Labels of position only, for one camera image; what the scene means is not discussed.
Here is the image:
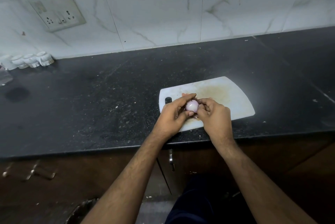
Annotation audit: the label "person's right hand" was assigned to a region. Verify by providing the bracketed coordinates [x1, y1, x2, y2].
[196, 97, 234, 146]

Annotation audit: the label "person's left hand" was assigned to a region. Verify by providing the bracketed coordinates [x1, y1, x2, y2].
[152, 93, 197, 141]

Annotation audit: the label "peeled purple onion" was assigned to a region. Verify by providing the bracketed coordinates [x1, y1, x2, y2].
[185, 100, 200, 113]

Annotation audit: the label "person's right forearm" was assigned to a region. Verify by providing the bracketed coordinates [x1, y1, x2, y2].
[211, 138, 312, 224]

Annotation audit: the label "person's left forearm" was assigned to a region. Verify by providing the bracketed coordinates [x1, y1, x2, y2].
[81, 130, 172, 224]

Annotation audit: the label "white plastic cutting board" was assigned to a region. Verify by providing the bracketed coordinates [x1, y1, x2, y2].
[159, 76, 255, 132]

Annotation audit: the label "person's dark trousers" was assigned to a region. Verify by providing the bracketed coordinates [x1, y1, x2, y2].
[165, 175, 245, 224]

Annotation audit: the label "brown wooden cabinet door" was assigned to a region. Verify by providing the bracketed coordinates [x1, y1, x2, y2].
[157, 134, 335, 224]
[0, 149, 172, 224]

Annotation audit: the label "dark round bin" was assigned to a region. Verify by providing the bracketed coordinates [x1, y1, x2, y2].
[65, 198, 100, 224]

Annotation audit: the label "clear drinking glass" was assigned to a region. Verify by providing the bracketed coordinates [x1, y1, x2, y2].
[0, 66, 13, 86]

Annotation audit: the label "white wall socket plate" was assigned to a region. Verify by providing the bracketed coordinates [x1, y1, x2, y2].
[25, 0, 87, 33]

